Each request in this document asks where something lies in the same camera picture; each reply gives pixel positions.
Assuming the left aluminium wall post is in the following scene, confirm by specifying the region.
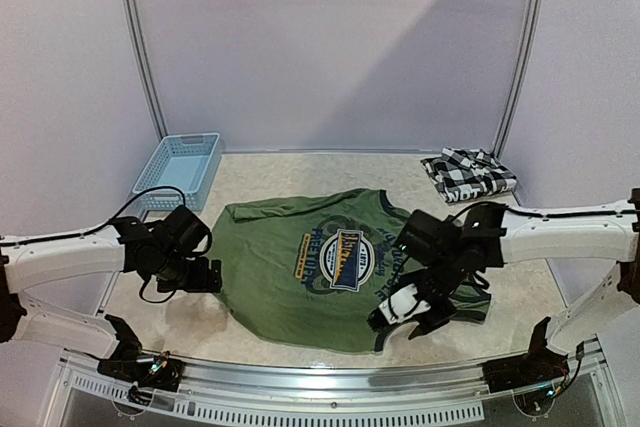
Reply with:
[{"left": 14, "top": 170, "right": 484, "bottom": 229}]
[{"left": 122, "top": 0, "right": 168, "bottom": 140}]

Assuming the front aluminium rail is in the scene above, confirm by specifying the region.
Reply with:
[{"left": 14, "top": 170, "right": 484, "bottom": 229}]
[{"left": 44, "top": 339, "right": 625, "bottom": 426}]

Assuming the green garment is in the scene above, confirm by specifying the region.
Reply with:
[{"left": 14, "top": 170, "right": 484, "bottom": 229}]
[{"left": 211, "top": 188, "right": 493, "bottom": 356}]

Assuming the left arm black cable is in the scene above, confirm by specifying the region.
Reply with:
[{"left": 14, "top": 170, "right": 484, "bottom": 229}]
[{"left": 0, "top": 185, "right": 213, "bottom": 303}]

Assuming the light blue plastic basket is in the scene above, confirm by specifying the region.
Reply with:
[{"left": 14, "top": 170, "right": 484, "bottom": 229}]
[{"left": 132, "top": 133, "right": 223, "bottom": 211}]

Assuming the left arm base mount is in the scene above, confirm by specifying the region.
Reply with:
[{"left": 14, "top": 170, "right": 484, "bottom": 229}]
[{"left": 97, "top": 315, "right": 186, "bottom": 407}]

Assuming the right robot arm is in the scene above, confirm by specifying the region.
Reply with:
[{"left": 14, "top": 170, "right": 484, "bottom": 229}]
[{"left": 385, "top": 197, "right": 639, "bottom": 383}]

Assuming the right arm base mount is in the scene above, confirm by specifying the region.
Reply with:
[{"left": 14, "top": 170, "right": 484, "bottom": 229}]
[{"left": 481, "top": 317, "right": 585, "bottom": 399}]

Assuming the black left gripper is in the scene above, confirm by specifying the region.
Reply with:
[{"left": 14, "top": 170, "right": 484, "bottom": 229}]
[{"left": 155, "top": 251, "right": 222, "bottom": 293}]

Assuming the right aluminium wall post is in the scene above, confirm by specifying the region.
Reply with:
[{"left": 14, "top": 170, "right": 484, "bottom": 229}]
[{"left": 492, "top": 0, "right": 542, "bottom": 158}]

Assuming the aluminium wall post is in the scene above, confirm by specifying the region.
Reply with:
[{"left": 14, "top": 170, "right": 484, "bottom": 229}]
[
  {"left": 492, "top": 0, "right": 542, "bottom": 158},
  {"left": 122, "top": 0, "right": 168, "bottom": 140}
]

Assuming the black white checked shirt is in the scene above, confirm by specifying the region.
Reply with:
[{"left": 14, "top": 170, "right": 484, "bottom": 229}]
[{"left": 420, "top": 148, "right": 517, "bottom": 203}]

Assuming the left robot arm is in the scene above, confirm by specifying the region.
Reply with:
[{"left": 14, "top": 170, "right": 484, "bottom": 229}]
[{"left": 1, "top": 205, "right": 222, "bottom": 381}]

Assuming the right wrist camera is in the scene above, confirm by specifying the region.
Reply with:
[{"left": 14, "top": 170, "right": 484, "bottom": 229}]
[{"left": 367, "top": 284, "right": 431, "bottom": 332}]

